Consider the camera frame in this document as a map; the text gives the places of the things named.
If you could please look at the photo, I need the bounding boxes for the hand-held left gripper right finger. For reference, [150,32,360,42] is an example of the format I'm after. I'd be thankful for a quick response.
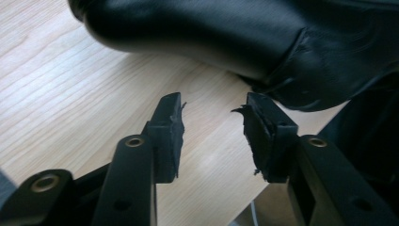
[231,91,299,184]

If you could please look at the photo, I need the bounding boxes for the black leather shoe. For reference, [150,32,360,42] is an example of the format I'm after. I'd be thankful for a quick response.
[67,0,399,112]

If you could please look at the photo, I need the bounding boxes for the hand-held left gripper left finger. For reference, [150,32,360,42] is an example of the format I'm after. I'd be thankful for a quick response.
[141,91,187,185]

